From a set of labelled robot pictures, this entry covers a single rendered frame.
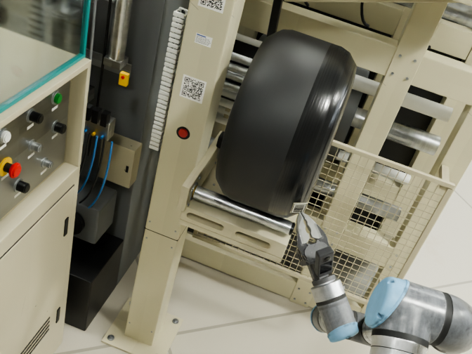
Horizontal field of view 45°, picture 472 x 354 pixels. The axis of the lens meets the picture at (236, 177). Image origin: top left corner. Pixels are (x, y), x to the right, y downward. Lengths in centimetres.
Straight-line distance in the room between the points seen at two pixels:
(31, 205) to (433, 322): 111
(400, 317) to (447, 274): 233
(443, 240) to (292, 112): 240
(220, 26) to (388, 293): 87
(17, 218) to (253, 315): 142
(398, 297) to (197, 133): 88
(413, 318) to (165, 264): 117
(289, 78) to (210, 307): 145
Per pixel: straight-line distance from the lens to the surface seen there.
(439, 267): 358
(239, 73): 215
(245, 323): 274
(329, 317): 169
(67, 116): 182
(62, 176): 185
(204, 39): 170
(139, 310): 242
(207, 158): 196
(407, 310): 125
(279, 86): 157
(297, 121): 155
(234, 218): 187
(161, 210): 205
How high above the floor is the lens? 203
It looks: 34 degrees down
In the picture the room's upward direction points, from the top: 17 degrees clockwise
